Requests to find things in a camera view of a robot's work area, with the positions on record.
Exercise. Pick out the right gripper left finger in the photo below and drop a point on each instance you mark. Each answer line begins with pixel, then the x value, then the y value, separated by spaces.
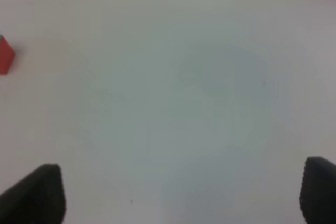
pixel 37 198

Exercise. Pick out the red cube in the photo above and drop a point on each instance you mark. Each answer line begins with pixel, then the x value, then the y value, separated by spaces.
pixel 7 56

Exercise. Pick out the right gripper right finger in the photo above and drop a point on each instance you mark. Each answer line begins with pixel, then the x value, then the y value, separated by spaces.
pixel 317 195

